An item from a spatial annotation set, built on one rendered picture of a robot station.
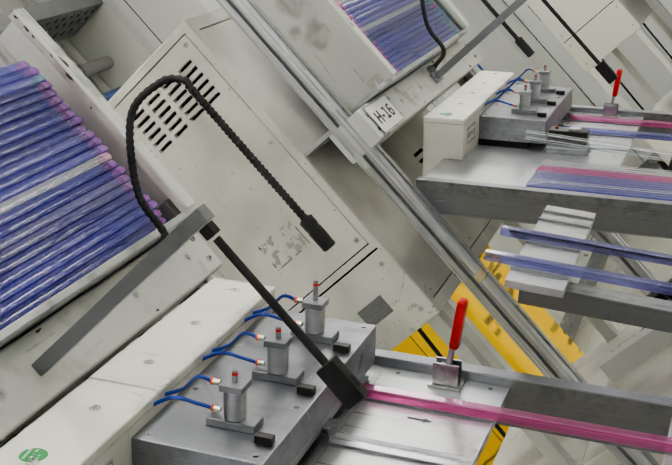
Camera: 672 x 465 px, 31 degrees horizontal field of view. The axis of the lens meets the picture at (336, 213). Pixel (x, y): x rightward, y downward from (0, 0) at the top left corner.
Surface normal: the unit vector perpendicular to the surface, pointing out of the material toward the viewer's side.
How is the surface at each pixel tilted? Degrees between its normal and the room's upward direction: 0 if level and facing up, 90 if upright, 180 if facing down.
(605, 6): 90
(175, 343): 46
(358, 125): 90
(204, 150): 90
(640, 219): 90
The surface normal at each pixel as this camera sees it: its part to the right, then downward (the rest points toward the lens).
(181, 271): 0.68, -0.59
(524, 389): -0.33, 0.29
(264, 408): 0.03, -0.95
